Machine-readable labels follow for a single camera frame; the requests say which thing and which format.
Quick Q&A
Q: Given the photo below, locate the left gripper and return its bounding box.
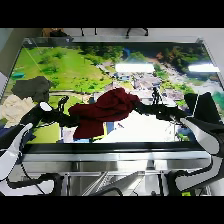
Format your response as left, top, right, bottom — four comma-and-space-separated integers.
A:
58, 112, 81, 129

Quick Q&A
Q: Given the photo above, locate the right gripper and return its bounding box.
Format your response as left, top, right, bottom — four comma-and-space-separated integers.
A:
134, 101, 159, 117

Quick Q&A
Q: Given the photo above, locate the dark red garment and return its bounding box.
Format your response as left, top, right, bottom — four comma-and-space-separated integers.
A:
68, 87, 141, 140

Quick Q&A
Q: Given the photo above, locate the blue garment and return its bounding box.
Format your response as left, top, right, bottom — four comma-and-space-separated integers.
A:
0, 124, 37, 145

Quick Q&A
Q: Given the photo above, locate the dark grey garment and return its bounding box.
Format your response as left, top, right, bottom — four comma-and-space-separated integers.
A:
11, 75, 53, 103

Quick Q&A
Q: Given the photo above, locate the cream garment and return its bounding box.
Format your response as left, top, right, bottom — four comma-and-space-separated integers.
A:
0, 94, 36, 128

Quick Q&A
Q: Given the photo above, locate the black cable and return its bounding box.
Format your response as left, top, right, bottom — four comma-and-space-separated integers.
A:
94, 186, 125, 197

